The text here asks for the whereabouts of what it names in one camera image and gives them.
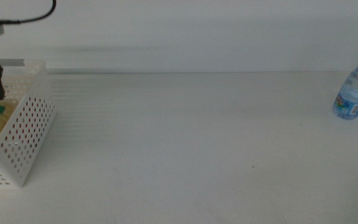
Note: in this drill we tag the small blue-capped water bottle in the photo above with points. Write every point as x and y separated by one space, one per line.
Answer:
353 93

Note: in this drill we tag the white perforated plastic basket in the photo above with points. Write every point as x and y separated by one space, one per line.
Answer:
20 161

